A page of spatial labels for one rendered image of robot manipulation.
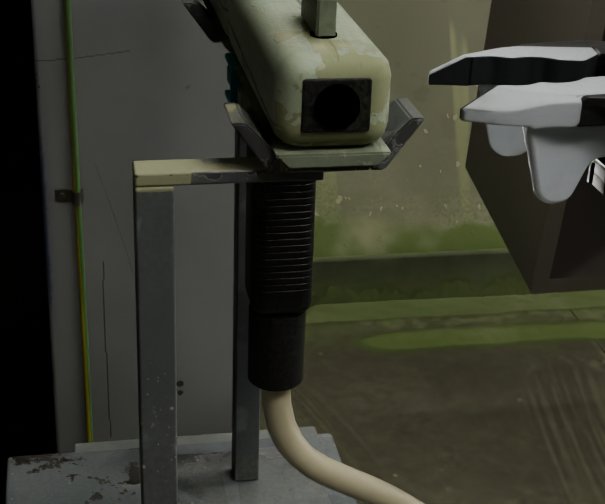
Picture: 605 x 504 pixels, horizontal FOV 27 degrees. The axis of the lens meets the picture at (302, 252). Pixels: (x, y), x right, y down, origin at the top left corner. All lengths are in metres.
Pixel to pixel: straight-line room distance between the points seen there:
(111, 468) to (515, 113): 0.40
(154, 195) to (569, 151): 0.22
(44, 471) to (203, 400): 0.39
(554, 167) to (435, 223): 2.08
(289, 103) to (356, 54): 0.03
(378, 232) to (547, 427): 0.59
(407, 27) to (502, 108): 2.19
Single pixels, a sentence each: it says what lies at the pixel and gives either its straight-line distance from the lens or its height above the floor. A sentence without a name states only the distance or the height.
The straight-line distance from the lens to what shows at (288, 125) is 0.49.
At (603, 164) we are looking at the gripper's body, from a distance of 0.70.
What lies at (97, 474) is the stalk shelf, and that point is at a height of 0.79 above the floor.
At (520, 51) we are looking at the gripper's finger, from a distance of 0.68.
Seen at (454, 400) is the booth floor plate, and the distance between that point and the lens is 2.41.
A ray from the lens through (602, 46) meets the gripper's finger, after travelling 0.71.
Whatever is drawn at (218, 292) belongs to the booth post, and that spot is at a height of 0.75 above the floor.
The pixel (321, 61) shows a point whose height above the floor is 1.14.
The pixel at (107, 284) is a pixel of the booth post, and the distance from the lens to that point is 1.17.
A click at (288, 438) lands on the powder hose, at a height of 0.90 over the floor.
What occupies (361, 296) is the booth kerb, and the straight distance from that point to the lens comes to 2.69.
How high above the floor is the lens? 1.28
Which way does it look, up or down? 25 degrees down
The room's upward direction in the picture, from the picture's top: 2 degrees clockwise
